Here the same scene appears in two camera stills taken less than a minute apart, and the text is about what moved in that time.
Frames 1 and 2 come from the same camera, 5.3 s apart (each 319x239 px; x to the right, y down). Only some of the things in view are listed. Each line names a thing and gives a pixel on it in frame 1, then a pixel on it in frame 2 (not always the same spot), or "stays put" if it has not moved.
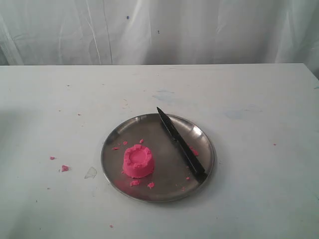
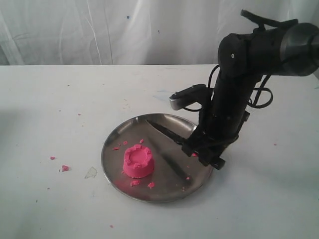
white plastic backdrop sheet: x=159 y=32 stays put
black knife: x=186 y=150 to x=177 y=138
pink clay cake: x=138 y=161 stays put
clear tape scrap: x=91 y=174 stays put
